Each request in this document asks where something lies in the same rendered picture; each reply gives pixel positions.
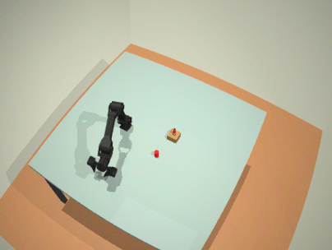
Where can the orange block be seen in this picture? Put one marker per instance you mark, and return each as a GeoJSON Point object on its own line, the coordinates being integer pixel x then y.
{"type": "Point", "coordinates": [173, 138]}

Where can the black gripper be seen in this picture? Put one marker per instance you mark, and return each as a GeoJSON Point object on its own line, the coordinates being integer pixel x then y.
{"type": "Point", "coordinates": [111, 171]}

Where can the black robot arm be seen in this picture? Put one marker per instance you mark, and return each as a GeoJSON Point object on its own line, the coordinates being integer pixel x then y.
{"type": "Point", "coordinates": [106, 144]}

